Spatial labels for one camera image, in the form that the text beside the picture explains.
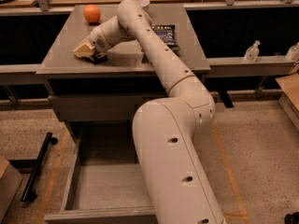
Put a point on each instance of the grey metal rail shelf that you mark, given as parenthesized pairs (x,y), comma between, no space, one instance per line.
(213,40)

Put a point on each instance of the cardboard box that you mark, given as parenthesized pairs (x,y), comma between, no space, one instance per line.
(290,97)
(10,180)

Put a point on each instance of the cardboard box left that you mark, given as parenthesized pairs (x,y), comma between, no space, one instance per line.
(10,180)

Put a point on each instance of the clear sanitizer pump bottle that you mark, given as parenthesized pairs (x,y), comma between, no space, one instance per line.
(252,52)

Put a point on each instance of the cardboard box right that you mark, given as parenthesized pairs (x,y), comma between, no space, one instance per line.
(290,97)

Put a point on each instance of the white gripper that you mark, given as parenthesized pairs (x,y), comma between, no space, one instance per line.
(97,41)

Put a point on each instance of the closed grey top drawer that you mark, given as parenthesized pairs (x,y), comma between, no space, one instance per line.
(99,107)

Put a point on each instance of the orange fruit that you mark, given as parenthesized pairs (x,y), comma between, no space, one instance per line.
(92,14)

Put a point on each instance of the white ceramic bowl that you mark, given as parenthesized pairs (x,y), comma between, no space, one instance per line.
(145,4)

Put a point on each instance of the black metal bar stand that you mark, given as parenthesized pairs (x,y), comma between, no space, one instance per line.
(29,195)

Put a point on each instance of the dark rxbar chocolate bar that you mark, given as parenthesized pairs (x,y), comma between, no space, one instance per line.
(97,58)

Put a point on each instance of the blue chip bag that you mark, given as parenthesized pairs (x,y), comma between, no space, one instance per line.
(167,33)

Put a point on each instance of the open grey middle drawer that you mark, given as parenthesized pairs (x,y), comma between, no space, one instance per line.
(105,184)

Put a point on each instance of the grey drawer cabinet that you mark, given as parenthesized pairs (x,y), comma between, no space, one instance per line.
(104,85)

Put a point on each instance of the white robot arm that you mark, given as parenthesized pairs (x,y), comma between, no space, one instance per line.
(163,129)

